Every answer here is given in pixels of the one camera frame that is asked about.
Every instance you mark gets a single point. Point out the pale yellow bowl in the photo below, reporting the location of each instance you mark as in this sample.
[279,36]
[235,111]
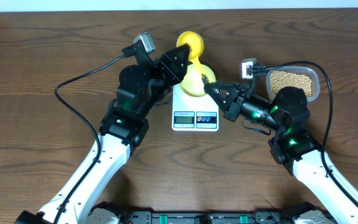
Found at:
[192,83]

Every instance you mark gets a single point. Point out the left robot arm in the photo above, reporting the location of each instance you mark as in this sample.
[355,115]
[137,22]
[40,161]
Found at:
[141,87]

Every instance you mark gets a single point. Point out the yellow measuring scoop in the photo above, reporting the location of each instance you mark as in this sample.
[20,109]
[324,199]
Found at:
[196,43]

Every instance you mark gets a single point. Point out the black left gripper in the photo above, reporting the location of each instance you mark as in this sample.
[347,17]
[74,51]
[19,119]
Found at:
[168,71]

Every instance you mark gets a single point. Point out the clear container of soybeans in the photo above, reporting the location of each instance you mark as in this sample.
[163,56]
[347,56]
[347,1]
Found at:
[294,76]

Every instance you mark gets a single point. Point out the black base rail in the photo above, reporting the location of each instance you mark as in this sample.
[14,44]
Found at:
[105,213]

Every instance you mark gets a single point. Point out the white kitchen scale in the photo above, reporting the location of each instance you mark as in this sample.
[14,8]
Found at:
[191,113]

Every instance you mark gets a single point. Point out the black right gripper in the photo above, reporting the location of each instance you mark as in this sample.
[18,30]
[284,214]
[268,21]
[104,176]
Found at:
[235,97]

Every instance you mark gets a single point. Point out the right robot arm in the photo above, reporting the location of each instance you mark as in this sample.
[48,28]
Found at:
[293,146]

